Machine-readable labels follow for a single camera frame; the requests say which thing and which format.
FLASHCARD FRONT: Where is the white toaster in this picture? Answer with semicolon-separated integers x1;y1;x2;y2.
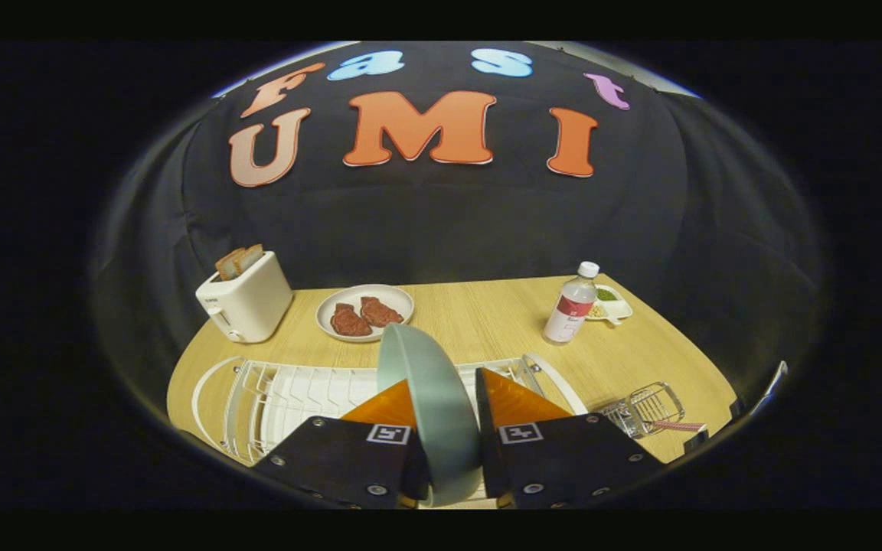
195;251;294;344

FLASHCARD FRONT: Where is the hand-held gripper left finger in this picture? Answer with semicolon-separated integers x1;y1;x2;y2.
252;378;431;510

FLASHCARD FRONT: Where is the white divided condiment dish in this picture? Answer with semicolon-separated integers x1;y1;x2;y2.
585;285;633;325

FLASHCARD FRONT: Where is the small white plate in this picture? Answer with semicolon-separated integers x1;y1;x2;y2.
315;284;415;343

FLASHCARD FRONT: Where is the white wire dish rack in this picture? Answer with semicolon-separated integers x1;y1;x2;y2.
192;352;589;468

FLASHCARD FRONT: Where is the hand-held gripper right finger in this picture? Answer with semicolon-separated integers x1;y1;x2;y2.
475;367;668;510

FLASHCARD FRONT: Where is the black backdrop cloth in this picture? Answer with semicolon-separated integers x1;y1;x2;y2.
93;42;825;460

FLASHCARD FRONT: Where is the red meat piece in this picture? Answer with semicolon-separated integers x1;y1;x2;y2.
360;296;405;328
331;303;373;337

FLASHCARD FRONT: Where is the pale green plate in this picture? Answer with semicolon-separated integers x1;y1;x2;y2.
377;323;482;507

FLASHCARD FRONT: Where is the clear bottle with red label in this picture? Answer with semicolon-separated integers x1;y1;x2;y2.
542;261;601;345

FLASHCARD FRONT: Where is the clear wire basket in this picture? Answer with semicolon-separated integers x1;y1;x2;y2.
602;382;687;439

